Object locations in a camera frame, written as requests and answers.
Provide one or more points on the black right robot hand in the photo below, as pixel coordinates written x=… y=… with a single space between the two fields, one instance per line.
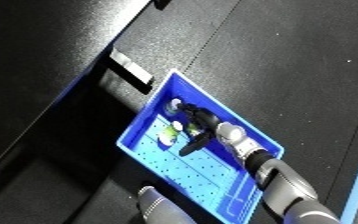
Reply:
x=205 y=121

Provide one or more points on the pale right robot arm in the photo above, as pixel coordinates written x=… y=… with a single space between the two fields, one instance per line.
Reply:
x=288 y=190

